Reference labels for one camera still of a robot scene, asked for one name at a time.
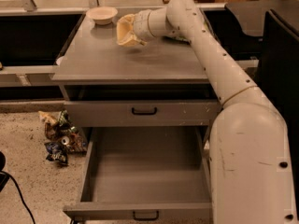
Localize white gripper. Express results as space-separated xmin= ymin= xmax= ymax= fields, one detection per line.
xmin=117 ymin=9 xmax=155 ymax=47

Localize yellow sponge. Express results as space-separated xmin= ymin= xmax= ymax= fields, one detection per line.
xmin=121 ymin=21 xmax=133 ymax=41

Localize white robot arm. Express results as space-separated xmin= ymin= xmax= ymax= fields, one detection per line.
xmin=117 ymin=0 xmax=298 ymax=224

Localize grey drawer cabinet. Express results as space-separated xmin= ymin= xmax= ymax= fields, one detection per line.
xmin=50 ymin=7 xmax=233 ymax=222

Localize closed grey top drawer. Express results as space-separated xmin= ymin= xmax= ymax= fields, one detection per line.
xmin=64 ymin=100 xmax=221 ymax=127

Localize open grey middle drawer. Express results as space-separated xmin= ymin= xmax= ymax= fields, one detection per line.
xmin=64 ymin=126 xmax=212 ymax=222

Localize white bowl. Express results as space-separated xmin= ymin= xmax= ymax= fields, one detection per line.
xmin=86 ymin=7 xmax=118 ymax=25

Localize green snack bag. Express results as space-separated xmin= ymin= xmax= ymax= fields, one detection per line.
xmin=164 ymin=21 xmax=210 ymax=43

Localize pile of snack wrappers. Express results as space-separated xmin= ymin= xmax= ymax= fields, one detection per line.
xmin=38 ymin=110 xmax=88 ymax=165

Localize black office chair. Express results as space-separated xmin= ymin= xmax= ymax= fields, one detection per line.
xmin=225 ymin=0 xmax=299 ymax=217

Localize black cable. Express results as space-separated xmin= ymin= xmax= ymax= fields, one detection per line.
xmin=0 ymin=170 xmax=36 ymax=224

